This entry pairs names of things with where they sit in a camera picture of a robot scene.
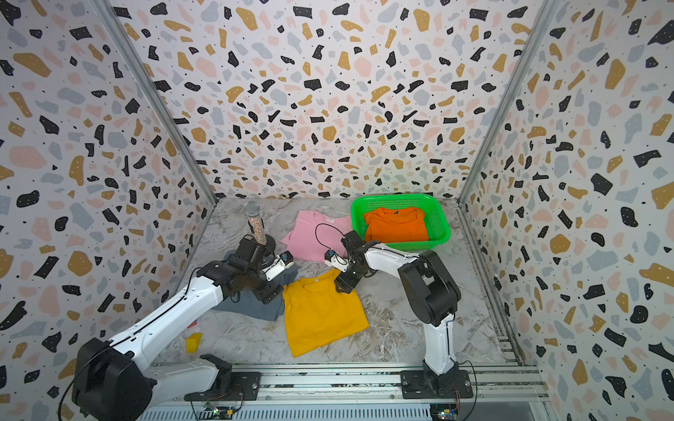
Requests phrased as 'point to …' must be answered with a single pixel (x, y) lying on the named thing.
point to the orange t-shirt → (396, 224)
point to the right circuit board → (444, 411)
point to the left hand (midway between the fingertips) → (275, 277)
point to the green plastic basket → (437, 222)
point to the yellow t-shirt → (317, 314)
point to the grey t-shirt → (247, 303)
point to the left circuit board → (217, 413)
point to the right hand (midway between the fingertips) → (344, 281)
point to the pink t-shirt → (311, 237)
